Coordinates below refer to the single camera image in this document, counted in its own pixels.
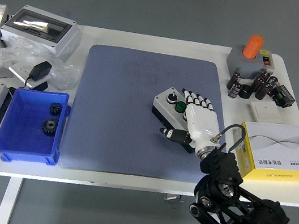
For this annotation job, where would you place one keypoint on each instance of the clear plastic bag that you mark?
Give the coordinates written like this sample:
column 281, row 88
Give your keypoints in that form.
column 63, row 76

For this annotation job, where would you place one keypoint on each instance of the grey four-button control box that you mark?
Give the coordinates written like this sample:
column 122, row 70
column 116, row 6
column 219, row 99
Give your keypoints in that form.
column 163, row 103

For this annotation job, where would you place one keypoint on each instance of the white table leg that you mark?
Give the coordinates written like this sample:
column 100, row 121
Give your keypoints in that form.
column 8, row 200

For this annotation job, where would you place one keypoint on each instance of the small black gear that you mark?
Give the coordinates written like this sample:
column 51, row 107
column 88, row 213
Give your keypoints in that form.
column 55, row 109

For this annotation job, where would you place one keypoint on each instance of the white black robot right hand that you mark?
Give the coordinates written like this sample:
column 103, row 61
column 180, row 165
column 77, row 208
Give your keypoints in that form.
column 200, row 123

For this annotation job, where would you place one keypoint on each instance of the grey-blue textured mat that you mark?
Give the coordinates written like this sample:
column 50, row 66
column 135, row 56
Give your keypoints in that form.
column 126, row 114

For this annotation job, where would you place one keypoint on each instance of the brown cylindrical capacitor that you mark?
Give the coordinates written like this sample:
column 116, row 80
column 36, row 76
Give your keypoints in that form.
column 233, row 80
column 273, row 81
column 262, row 91
column 264, row 75
column 257, row 83

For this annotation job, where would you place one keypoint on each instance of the yellow and white carton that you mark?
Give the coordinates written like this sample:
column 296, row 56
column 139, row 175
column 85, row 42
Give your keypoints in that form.
column 278, row 150

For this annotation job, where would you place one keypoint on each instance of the grey enclosure with clear lid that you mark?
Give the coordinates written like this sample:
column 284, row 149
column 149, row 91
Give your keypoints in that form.
column 60, row 42

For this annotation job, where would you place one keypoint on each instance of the large black gear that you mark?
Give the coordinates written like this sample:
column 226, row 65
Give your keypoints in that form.
column 49, row 127

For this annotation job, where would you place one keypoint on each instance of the black module with green terminal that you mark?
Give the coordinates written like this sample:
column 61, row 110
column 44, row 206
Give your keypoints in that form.
column 282, row 97

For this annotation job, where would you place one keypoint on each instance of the metal bracket under table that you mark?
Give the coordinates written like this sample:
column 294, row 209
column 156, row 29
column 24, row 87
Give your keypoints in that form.
column 173, row 198

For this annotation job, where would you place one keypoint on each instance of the blue plastic bin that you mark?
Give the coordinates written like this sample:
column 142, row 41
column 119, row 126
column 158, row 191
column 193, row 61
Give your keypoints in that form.
column 23, row 142

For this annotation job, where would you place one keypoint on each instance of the dark capacitor with silver top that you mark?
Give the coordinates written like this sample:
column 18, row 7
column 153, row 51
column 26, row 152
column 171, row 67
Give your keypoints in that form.
column 235, row 90

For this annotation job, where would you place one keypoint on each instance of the white wall switch panel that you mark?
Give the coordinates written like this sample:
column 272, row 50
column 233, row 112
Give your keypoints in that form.
column 265, row 112

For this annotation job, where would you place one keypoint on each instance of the orange cylinder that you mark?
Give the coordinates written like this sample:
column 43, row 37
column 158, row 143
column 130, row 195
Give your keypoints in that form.
column 253, row 46

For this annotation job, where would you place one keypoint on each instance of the grey base block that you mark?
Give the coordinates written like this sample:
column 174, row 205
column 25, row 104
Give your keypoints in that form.
column 246, row 66

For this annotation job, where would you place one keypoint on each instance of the black power adapter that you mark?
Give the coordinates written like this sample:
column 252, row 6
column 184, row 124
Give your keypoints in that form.
column 40, row 70

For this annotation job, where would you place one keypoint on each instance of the white socket plate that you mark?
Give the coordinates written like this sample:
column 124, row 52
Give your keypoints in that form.
column 18, row 70

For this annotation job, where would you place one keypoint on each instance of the white red-black rocker switch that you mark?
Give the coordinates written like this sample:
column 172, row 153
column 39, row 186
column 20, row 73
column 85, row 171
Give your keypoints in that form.
column 266, row 58

